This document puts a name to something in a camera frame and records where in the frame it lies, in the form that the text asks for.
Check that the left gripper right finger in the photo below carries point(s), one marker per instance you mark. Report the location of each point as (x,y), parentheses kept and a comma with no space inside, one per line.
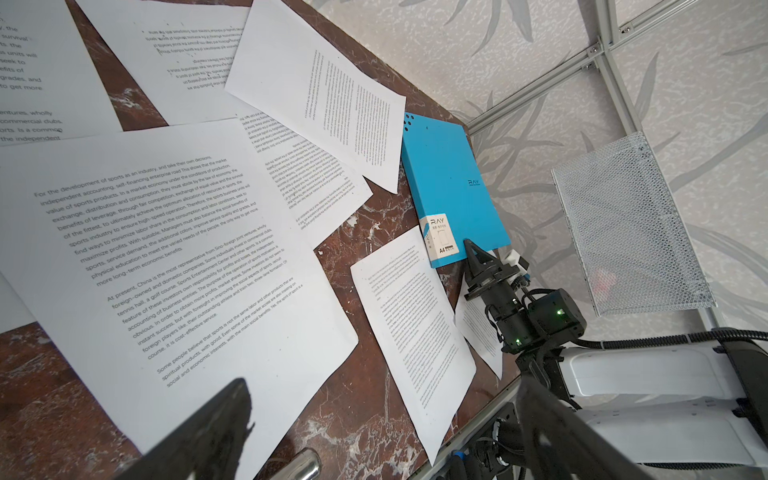
(559,445)

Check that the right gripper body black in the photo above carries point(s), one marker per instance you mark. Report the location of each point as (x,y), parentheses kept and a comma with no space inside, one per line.
(542,320)

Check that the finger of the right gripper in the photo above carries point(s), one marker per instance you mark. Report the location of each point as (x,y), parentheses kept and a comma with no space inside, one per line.
(480,264)

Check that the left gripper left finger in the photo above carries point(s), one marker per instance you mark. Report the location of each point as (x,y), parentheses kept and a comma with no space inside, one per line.
(208,445)

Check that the blue folder black inside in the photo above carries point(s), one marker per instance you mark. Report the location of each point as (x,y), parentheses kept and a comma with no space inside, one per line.
(451,199)

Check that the paper sheet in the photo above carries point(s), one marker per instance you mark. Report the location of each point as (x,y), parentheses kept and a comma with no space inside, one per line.
(471,321)
(50,88)
(413,322)
(180,56)
(164,263)
(286,69)

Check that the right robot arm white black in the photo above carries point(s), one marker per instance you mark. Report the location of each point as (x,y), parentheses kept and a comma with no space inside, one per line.
(693,400)

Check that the paper sheet back top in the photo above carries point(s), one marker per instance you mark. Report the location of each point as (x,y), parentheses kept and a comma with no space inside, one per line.
(286,69)

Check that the white wire mesh basket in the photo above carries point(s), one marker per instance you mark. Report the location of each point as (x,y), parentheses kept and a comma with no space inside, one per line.
(628,234)

